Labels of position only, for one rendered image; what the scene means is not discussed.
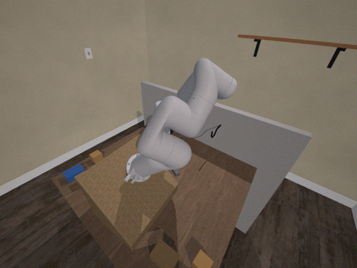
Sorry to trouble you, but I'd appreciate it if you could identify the grey rod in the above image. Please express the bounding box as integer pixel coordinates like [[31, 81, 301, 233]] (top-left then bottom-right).
[[173, 169, 180, 176]]

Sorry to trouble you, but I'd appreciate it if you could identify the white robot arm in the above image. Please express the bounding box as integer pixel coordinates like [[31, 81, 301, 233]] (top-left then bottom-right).
[[124, 58, 237, 184]]

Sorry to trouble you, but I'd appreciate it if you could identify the small blue block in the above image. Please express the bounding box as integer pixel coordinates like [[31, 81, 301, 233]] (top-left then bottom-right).
[[63, 164, 84, 183]]

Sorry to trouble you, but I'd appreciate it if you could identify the grey flat wall panel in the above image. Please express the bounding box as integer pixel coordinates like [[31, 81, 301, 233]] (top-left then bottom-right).
[[141, 81, 312, 233]]

